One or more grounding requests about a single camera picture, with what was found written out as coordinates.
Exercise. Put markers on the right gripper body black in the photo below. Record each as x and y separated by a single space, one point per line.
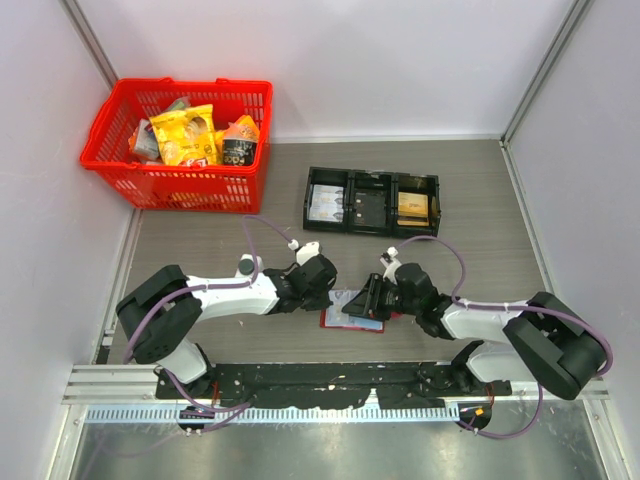
395 302

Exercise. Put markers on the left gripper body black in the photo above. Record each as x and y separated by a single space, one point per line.
315 301

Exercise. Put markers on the red leather card holder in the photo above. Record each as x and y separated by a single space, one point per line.
362 324

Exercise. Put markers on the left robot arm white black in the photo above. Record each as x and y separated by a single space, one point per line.
158 315

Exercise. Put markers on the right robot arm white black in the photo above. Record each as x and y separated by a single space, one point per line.
538 339

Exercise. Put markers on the silver VIP cards stack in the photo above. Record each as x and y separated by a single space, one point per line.
327 204

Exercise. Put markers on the black three-compartment card tray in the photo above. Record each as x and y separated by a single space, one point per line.
390 183

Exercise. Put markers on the gold VIP cards stack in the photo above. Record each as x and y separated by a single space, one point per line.
413 209

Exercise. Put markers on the black VIP cards stack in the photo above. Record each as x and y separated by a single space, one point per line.
370 208

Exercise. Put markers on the white plastic bottle black cap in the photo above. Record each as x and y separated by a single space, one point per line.
249 266

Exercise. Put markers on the black instant noodle cup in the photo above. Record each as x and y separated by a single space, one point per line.
239 151

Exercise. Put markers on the orange snack bag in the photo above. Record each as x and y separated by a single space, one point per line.
244 128

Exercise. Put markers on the yellow snack bag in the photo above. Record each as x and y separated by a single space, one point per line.
186 137

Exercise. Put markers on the blue and white small box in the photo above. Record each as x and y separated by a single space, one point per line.
142 142

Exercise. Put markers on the red plastic shopping basket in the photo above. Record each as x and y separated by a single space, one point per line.
222 188

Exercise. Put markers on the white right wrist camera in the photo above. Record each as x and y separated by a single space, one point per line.
391 263

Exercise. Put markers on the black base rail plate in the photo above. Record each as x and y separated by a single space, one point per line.
338 386

